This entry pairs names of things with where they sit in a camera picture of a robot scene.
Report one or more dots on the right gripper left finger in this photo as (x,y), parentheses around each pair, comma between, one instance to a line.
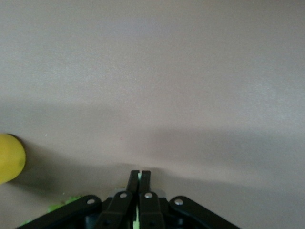
(121,207)

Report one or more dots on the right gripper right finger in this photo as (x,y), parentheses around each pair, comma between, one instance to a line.
(149,210)

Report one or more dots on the green lettuce leaf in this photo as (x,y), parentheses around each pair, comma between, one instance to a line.
(54,208)

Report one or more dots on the yellow mustard squeeze bottle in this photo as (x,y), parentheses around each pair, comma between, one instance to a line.
(10,157)

